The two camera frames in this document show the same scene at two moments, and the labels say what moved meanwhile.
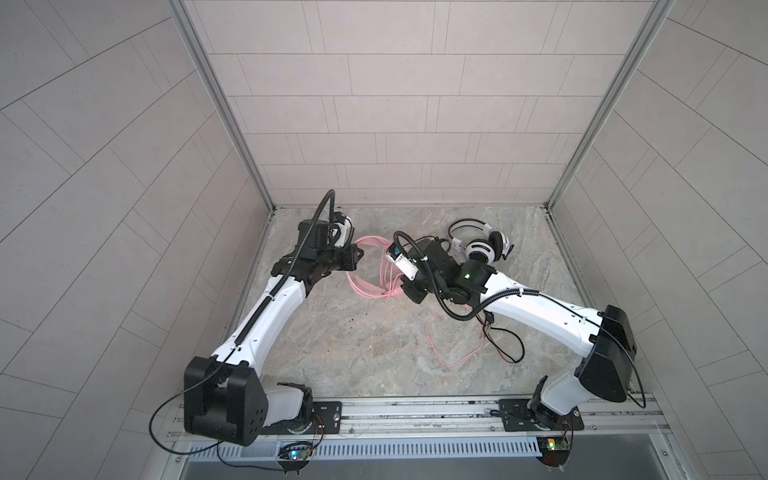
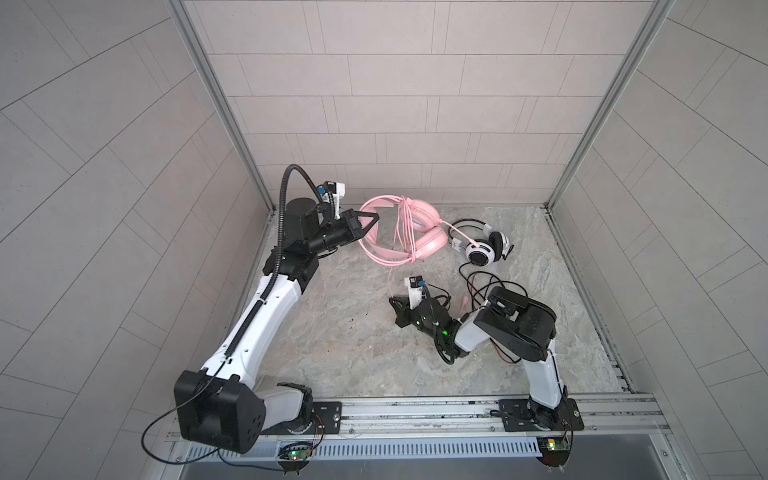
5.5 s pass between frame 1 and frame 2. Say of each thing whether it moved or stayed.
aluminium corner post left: stayed
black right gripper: moved
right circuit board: stayed
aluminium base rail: stayed
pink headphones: moved
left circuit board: stayed
